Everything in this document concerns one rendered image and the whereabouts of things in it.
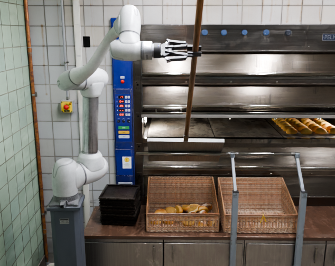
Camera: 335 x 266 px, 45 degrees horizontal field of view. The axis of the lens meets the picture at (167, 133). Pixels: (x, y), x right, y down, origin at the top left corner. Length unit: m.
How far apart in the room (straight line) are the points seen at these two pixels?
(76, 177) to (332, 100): 2.11
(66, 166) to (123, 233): 0.84
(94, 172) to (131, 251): 0.79
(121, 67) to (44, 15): 0.71
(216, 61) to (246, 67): 0.24
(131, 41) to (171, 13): 1.29
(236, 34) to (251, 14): 0.18
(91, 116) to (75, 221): 0.66
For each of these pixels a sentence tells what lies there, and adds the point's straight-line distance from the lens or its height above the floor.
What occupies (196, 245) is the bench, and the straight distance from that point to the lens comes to 3.12.
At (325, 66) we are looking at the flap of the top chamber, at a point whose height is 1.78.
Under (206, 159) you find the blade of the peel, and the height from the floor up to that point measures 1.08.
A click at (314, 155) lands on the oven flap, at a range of 3.61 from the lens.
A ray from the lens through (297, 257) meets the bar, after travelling 3.22.
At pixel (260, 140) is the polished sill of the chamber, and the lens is 3.44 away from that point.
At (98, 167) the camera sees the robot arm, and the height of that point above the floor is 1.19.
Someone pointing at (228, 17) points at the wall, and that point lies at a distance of 3.27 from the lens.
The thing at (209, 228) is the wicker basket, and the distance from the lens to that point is 3.12.
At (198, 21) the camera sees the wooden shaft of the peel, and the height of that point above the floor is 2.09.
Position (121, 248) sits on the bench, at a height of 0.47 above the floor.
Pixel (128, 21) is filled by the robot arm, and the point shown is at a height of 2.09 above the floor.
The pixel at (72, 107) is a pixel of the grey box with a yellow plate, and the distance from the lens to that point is 3.33.
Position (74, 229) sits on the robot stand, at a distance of 2.65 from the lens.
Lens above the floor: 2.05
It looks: 14 degrees down
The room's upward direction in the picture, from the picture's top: straight up
